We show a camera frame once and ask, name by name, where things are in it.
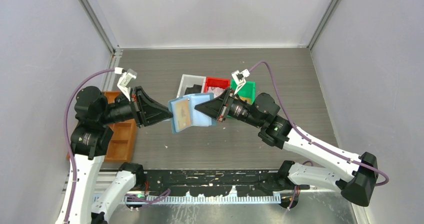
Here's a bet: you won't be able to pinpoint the orange gold credit card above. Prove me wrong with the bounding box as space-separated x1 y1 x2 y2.
173 99 192 132

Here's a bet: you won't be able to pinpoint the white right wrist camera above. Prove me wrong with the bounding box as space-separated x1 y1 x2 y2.
231 69 250 95

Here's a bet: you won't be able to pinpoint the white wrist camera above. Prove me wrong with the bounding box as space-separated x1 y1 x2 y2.
114 67 138 101
231 69 250 95

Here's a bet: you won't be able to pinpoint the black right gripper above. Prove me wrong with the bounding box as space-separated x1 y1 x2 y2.
194 87 264 129

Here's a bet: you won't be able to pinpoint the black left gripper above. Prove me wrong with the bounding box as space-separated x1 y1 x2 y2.
100 84 174 127

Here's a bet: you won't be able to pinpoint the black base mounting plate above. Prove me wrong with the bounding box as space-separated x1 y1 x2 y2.
131 169 294 197

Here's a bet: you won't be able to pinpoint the green plastic bin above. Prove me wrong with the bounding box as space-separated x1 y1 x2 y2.
237 81 256 105

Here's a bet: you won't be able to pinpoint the red plastic bin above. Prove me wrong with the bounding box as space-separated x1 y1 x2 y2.
202 76 231 93

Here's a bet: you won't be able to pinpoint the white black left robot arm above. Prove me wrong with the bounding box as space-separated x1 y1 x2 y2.
56 86 173 224

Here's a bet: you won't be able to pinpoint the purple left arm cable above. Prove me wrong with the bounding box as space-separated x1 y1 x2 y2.
62 67 172 224

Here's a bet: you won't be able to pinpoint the orange compartment tray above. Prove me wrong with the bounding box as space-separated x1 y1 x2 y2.
70 86 136 162

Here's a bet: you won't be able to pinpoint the cards in red bin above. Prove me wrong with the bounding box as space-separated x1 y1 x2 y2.
207 86 225 98

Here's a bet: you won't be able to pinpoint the black item in white bin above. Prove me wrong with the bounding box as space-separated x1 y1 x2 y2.
184 84 203 95

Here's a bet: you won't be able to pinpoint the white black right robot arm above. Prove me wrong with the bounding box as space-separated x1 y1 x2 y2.
194 88 379 207

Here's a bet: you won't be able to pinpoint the white plastic bin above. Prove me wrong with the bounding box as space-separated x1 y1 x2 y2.
176 74 206 98

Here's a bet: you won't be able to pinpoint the blue leather card holder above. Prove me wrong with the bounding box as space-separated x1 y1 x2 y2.
168 93 217 134

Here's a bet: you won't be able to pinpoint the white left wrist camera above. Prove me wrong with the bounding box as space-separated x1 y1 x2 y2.
114 67 138 101

